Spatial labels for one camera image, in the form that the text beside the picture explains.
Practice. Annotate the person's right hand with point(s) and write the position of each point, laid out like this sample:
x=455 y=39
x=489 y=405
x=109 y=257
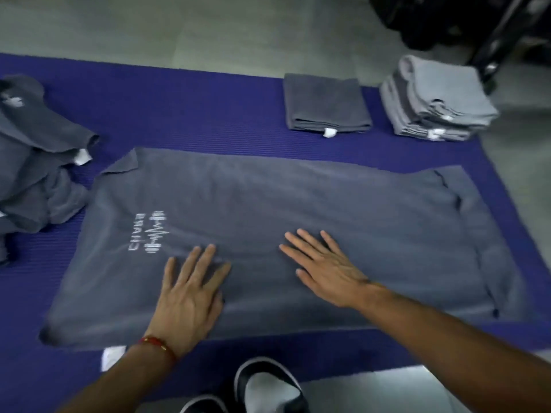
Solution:
x=335 y=279

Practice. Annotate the person's left hand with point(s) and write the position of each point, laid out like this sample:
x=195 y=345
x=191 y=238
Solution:
x=185 y=309

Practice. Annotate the pile of dark grey towels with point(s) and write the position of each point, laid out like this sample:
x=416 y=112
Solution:
x=34 y=180

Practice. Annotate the purple ribbed mat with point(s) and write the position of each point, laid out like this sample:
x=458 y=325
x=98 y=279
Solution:
x=193 y=103

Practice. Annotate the person's right forearm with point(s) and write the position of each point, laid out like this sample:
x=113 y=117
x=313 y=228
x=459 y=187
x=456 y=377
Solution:
x=465 y=357

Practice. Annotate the black and white sneaker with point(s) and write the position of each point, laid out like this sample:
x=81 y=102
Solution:
x=204 y=406
x=269 y=391

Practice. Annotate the black weight stack machine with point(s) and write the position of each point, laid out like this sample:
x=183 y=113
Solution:
x=430 y=21

